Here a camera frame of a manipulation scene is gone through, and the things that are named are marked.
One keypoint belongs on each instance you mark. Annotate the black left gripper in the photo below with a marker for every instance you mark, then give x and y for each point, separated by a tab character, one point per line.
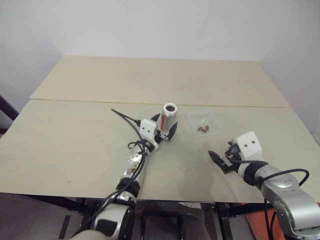
160	137

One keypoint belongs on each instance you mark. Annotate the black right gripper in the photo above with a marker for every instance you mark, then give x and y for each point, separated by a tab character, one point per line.
232	156

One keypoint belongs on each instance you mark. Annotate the silver red can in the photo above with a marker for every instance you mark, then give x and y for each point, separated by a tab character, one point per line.
168	118

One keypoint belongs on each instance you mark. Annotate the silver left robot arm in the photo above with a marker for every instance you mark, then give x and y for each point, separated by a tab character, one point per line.
136	157

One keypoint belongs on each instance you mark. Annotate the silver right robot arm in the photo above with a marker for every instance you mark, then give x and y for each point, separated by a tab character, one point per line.
282	185

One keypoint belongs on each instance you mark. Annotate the clear plastic tray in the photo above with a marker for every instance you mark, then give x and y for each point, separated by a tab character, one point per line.
213	120

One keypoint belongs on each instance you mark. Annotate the orange floor mat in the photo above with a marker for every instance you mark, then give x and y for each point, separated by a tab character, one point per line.
255	220

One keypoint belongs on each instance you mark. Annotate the dark brown furniture piece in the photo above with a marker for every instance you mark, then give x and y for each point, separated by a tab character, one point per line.
6	112

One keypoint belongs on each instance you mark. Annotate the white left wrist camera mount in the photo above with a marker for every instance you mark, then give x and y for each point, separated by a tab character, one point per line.
147	127

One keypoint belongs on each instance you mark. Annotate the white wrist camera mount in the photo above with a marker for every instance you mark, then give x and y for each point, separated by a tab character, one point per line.
147	127
247	145

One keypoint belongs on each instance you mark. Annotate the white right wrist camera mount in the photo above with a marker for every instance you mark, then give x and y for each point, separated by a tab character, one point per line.
247	145

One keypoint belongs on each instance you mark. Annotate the black metal table frame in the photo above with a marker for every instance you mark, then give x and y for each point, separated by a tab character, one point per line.
223	222

